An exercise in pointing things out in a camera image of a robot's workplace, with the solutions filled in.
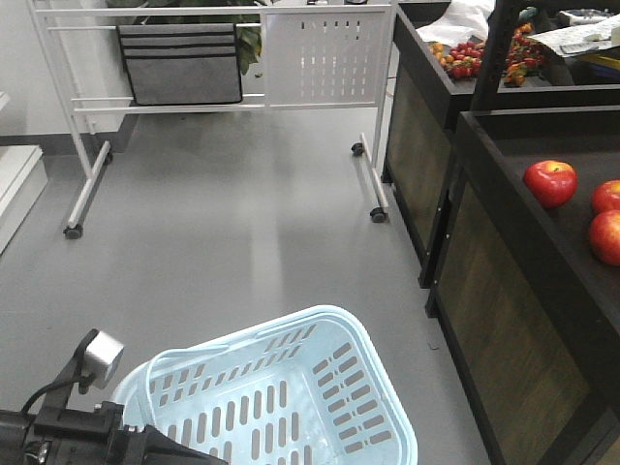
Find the grey fabric organizer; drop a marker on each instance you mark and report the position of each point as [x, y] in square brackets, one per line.
[181, 64]

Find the light blue plastic basket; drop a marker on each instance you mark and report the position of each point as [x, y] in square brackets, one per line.
[306, 388]

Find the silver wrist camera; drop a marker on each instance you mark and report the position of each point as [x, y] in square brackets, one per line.
[100, 358]

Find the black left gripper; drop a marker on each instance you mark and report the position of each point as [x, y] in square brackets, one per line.
[98, 437]

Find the red apple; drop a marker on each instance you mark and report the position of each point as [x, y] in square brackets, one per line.
[606, 196]
[603, 235]
[553, 183]

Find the white rolling whiteboard stand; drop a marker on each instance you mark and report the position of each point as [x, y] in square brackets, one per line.
[315, 55]

